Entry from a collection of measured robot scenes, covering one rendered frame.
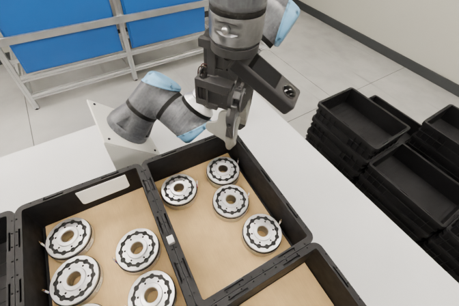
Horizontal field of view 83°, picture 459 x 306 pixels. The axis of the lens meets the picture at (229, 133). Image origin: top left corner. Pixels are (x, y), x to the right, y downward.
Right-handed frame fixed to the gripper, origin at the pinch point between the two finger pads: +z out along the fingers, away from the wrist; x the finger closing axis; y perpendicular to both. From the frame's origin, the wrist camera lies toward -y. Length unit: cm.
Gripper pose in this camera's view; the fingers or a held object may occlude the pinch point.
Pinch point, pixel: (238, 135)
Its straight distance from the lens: 51.4
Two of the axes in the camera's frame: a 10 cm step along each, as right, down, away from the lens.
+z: -0.5, 6.7, 7.4
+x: -3.8, 6.7, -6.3
